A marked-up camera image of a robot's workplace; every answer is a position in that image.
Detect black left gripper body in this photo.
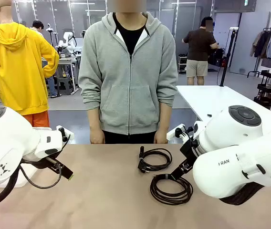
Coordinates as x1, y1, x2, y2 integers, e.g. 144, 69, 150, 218
22, 156, 62, 171

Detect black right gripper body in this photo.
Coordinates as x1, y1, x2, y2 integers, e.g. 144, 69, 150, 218
179, 137, 199, 169

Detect large black USB cable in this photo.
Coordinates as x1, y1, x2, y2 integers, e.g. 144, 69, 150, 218
149, 174, 194, 206

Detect black power cable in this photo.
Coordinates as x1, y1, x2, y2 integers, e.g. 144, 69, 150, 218
137, 146, 173, 174

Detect person's right forearm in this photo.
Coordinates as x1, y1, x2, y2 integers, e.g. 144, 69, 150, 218
87, 107, 102, 131

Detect person's left forearm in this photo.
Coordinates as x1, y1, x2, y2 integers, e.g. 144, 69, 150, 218
158, 104, 173, 131

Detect person's left hand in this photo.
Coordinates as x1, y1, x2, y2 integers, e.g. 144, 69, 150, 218
154, 130, 169, 145

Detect person's right hand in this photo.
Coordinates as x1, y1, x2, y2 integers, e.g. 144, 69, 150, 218
89, 130, 105, 145

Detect orange shorts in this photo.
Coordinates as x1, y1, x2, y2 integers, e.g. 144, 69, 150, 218
22, 111, 51, 128

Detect grey step stool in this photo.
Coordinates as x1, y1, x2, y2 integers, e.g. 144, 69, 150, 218
56, 76, 73, 95

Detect person in grey hoodie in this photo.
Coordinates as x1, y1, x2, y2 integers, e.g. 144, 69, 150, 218
78, 10, 179, 145

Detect wooden shoe rack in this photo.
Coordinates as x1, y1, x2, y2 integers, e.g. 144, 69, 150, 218
177, 54, 188, 74

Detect yellow hoodie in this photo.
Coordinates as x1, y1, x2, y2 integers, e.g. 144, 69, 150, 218
0, 21, 60, 116

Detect black bags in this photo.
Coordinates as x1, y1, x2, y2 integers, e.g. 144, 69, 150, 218
208, 47, 227, 67

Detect black utility cart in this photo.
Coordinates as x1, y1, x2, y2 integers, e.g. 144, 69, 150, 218
253, 69, 271, 107

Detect background work desk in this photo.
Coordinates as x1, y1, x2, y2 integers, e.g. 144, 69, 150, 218
41, 56, 81, 95

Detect man in brown shirt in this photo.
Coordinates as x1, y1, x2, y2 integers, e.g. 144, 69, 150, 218
182, 16, 219, 86

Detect black light stand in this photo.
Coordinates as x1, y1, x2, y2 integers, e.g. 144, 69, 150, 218
218, 27, 240, 87

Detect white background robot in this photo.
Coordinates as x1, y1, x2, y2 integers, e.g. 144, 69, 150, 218
58, 31, 78, 54

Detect clothes rack with garments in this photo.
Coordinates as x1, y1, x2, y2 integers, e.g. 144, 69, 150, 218
249, 27, 271, 78

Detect black-haired background person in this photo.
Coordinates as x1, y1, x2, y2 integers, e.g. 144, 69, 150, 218
29, 20, 62, 99

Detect beige mannequin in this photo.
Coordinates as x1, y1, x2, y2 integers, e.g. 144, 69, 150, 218
0, 0, 13, 24

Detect thin black wrist camera cable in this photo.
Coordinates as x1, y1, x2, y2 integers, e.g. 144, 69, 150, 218
18, 162, 63, 189

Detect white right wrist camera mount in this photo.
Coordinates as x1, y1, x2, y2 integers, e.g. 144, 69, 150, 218
166, 123, 186, 141

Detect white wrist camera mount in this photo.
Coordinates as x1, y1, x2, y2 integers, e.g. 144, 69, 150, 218
166, 123, 186, 141
55, 125, 75, 145

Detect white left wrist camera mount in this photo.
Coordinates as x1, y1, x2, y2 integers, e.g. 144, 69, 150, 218
55, 125, 75, 145

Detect black left arm cable sleeve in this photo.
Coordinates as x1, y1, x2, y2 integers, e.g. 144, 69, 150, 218
0, 162, 23, 210

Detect black arm cable sleeve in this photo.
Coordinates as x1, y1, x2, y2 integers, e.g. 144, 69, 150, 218
219, 175, 271, 206
0, 162, 23, 210

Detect black right arm cable sleeve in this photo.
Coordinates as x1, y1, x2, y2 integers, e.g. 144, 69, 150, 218
219, 175, 271, 206

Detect black camera tripod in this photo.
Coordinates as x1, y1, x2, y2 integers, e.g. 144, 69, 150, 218
46, 23, 58, 48

